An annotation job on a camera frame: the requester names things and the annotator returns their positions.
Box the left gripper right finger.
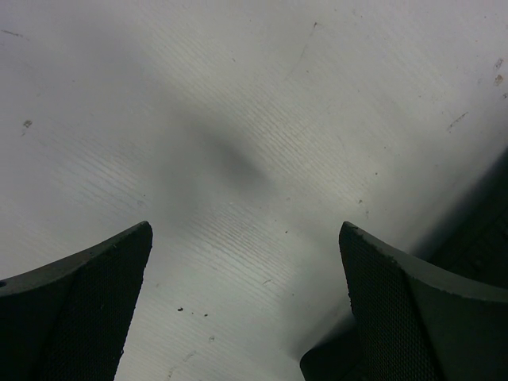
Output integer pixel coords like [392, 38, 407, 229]
[339, 222, 507, 380]

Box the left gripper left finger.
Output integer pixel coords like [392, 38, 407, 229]
[1, 221, 153, 380]

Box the black plastic drain tray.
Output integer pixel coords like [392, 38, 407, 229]
[300, 156, 507, 380]

